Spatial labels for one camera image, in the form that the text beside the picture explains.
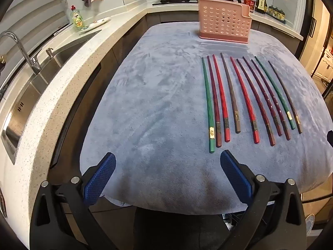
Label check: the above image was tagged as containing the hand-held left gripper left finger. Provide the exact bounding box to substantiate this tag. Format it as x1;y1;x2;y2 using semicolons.
29;152;117;250

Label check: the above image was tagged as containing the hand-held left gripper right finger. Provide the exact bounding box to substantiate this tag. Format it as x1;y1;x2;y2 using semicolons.
220;150;308;250

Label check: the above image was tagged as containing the green chopstick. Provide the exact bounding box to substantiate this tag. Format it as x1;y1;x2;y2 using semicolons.
201;57;216;154
255;56;296;130

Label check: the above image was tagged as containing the red chopstick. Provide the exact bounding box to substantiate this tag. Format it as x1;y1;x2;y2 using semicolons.
230;56;261;144
212;54;231;143

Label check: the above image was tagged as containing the maroon chopstick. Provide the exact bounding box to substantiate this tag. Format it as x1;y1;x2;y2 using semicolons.
242;56;283;137
236;58;276;147
207;55;222;147
250;59;291;141

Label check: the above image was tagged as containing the brown chopstick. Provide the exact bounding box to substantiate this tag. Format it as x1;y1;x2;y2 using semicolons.
220;52;241;134
268;61;303;134

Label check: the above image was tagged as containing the pink perforated utensil holder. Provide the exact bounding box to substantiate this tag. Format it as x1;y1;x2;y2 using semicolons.
197;0;253;44

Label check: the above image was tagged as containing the blue-grey fleece cloth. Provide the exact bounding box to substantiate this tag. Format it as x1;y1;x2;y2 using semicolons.
79;21;333;213

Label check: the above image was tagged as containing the stainless steel sink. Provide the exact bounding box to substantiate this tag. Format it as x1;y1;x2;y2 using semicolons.
0;29;102;165

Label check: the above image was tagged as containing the chrome sink faucet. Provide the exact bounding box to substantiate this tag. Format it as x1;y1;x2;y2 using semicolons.
0;31;42;75

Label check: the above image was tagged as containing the white oval plate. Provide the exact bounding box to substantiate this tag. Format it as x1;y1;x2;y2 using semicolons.
78;16;111;34

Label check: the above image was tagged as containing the green dish soap bottle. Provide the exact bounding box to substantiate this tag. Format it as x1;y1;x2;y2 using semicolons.
69;5;86;33

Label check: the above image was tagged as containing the spice jar set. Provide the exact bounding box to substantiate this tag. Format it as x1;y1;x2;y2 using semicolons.
268;5;287;21

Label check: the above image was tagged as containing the dark sauce bottle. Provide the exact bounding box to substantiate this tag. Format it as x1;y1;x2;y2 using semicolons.
255;0;268;14

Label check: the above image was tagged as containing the white window blind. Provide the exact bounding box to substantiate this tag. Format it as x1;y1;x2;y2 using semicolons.
0;0;71;39

